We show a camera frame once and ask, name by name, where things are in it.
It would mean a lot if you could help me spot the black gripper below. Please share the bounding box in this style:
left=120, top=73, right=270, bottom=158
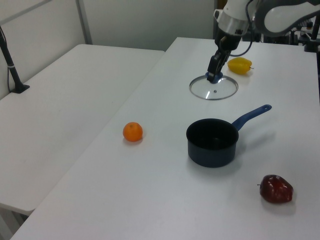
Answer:
left=206, top=28, right=243, bottom=83

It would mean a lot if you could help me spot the glass lid with blue knob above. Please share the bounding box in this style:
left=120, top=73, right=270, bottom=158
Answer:
left=188, top=71, right=239, bottom=101

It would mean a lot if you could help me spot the yellow starfruit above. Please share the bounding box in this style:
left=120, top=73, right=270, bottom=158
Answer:
left=226, top=57, right=255, bottom=75

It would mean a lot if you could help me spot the dark blue saucepan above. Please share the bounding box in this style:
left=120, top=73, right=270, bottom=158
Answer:
left=185, top=104, right=273, bottom=168

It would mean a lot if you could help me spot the black clamp stand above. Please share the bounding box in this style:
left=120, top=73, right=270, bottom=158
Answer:
left=303, top=17, right=320, bottom=53

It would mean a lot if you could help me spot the orange mandarin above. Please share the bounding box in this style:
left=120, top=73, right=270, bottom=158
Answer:
left=122, top=121, right=144, bottom=143

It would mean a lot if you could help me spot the dark red apple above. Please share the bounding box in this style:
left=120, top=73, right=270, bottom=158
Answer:
left=257, top=174, right=294, bottom=204

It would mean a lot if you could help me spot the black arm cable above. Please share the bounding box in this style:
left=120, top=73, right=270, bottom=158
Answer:
left=229, top=0, right=254, bottom=57

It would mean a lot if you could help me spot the grey partition post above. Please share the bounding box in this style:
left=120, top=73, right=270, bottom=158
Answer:
left=75, top=0, right=94, bottom=46

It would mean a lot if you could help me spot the black camera pole with base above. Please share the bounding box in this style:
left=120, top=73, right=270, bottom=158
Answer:
left=0, top=24, right=31, bottom=95

